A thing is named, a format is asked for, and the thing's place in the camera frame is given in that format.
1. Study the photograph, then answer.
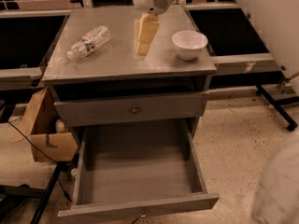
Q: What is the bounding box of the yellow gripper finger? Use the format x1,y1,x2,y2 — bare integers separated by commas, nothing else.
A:
135,13,160,56

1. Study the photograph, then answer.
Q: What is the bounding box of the left grey table rail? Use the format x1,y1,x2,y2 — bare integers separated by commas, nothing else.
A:
0,67,45,91

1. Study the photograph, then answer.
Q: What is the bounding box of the grey open middle drawer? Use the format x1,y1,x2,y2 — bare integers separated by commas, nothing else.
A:
58,119,219,224

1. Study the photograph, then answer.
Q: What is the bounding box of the grey upper drawer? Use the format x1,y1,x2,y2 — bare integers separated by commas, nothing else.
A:
54,91,209,127

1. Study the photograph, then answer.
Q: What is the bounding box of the black metal stand leg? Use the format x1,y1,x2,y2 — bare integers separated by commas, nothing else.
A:
30,162,63,224

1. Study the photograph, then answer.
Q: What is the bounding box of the brown cardboard box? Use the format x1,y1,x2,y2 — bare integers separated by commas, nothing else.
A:
10,88,78,162

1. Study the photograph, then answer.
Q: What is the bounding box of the black floor cable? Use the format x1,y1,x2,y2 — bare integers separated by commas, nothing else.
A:
7,120,73,203

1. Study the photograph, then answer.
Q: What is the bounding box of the right grey table rail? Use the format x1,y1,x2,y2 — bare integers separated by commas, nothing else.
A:
211,53,279,76

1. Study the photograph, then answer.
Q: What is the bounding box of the grey wooden drawer cabinet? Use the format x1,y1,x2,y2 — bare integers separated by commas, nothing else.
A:
43,6,216,132

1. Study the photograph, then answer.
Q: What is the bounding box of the clear plastic water bottle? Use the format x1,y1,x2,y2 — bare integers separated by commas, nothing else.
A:
66,26,111,60

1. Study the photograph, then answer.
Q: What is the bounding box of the white ceramic bowl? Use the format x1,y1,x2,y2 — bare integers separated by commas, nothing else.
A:
172,31,208,61

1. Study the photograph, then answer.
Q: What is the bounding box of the grey table rail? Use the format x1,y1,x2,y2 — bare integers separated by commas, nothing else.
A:
211,53,279,76
0,67,45,91

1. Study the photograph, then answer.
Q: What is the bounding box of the black wheeled base leg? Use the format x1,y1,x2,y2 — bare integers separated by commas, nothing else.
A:
256,85,299,132

